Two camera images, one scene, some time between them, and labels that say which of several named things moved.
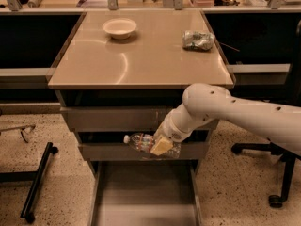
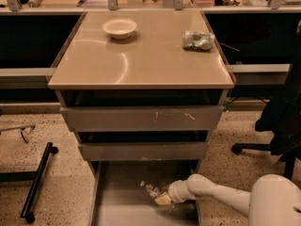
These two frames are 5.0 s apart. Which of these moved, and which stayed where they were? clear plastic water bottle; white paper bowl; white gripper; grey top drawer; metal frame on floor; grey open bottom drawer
Moved: white gripper; clear plastic water bottle
Stayed: grey top drawer; metal frame on floor; grey open bottom drawer; white paper bowl
